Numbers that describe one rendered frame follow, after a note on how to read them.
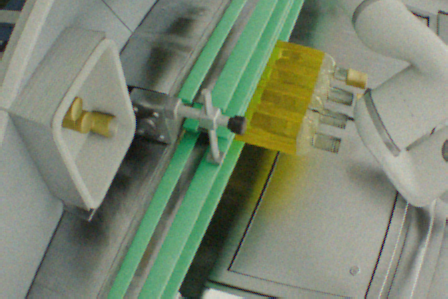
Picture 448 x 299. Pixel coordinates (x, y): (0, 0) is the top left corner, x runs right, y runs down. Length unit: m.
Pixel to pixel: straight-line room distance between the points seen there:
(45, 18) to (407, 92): 0.50
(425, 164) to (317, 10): 0.89
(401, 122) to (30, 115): 0.47
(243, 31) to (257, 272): 0.43
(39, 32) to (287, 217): 0.61
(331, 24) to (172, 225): 0.77
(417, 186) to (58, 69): 0.51
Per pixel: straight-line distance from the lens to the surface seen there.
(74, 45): 0.81
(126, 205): 0.96
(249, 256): 1.09
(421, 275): 1.13
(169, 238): 0.93
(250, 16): 1.08
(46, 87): 0.77
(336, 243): 1.11
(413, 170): 0.74
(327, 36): 1.48
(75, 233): 0.95
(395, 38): 0.65
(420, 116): 0.67
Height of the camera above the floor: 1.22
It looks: 16 degrees down
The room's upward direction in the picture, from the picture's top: 105 degrees clockwise
